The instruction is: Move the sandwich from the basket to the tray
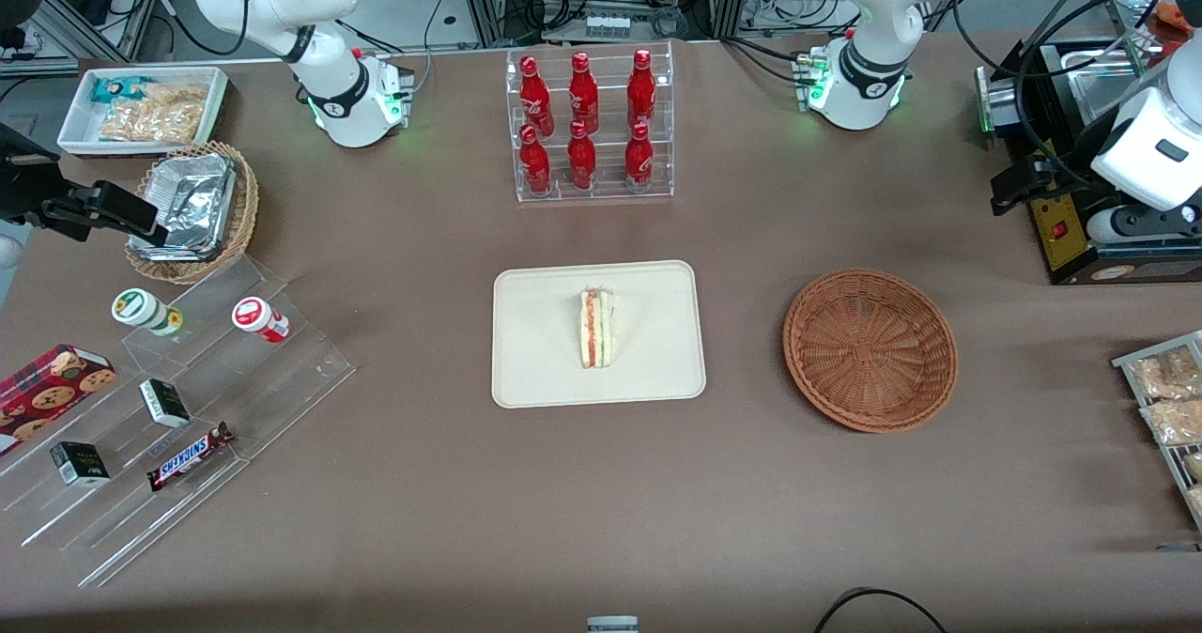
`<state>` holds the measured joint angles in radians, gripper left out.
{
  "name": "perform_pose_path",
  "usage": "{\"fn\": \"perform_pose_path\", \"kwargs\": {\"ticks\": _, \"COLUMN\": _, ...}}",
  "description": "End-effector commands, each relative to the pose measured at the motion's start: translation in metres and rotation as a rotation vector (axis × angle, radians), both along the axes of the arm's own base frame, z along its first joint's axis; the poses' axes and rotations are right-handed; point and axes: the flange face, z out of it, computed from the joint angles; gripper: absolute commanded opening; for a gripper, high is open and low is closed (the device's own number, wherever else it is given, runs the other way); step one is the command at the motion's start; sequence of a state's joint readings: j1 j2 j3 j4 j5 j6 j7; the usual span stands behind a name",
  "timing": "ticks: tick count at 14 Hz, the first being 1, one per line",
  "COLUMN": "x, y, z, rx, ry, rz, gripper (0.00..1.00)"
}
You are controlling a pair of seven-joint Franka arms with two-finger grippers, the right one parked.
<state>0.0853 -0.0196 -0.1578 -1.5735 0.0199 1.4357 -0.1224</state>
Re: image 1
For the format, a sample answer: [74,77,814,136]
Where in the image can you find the white rectangular snack bin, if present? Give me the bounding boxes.
[57,66,232,159]

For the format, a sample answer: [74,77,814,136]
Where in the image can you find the black cable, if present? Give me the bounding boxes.
[812,587,947,633]

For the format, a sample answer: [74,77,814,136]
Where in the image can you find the grey wire snack tray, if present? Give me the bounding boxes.
[1112,330,1202,533]

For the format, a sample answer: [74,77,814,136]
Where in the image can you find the red sausage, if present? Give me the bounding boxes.
[1151,0,1192,61]

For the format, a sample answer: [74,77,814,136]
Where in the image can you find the green lidded white cup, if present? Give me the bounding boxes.
[111,288,185,338]

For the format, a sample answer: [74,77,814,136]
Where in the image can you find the clear acrylic bottle rack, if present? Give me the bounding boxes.
[506,40,675,205]

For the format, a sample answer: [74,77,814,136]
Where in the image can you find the cream plastic tray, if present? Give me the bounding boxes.
[492,259,707,410]

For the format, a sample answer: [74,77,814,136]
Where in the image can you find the teal snack packet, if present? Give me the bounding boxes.
[90,76,153,105]

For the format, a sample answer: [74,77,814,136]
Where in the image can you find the clear bag of chips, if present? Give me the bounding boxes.
[98,83,209,145]

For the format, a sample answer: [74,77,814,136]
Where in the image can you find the silver foil container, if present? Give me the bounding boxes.
[128,152,238,262]

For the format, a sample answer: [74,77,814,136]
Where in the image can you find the small black carton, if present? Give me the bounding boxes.
[138,378,193,429]
[49,440,112,488]

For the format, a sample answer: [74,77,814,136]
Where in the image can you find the Snickers chocolate bar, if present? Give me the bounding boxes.
[146,421,236,493]

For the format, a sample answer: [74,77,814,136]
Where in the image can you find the steel warmer pan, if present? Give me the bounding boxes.
[1063,49,1148,131]

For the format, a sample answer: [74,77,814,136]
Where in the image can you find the black hot food warmer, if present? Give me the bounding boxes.
[975,0,1202,286]

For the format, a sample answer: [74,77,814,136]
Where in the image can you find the red cola bottle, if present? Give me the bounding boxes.
[566,119,598,192]
[518,55,556,138]
[518,124,553,196]
[567,52,601,134]
[624,120,655,189]
[626,48,657,129]

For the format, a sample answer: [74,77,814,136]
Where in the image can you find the red lidded white cup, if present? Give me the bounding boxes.
[231,296,293,345]

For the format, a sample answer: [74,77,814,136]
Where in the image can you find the red cookie box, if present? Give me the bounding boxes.
[0,343,117,456]

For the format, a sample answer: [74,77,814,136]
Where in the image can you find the triangular sandwich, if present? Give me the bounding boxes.
[578,285,618,371]

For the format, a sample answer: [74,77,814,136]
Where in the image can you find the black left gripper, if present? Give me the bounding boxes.
[990,151,1083,217]

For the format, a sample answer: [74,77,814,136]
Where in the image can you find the clear bag of fried snacks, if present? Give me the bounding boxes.
[1129,346,1202,400]
[1140,398,1202,447]

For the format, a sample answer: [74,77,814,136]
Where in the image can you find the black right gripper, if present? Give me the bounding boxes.
[0,124,171,247]

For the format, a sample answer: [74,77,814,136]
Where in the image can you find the clear acrylic stepped shelf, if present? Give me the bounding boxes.
[0,255,357,590]

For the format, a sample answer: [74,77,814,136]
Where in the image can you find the brown round wicker basket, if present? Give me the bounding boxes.
[782,268,960,434]

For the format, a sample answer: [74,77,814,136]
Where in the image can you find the tan wicker basket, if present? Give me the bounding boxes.
[124,140,260,286]

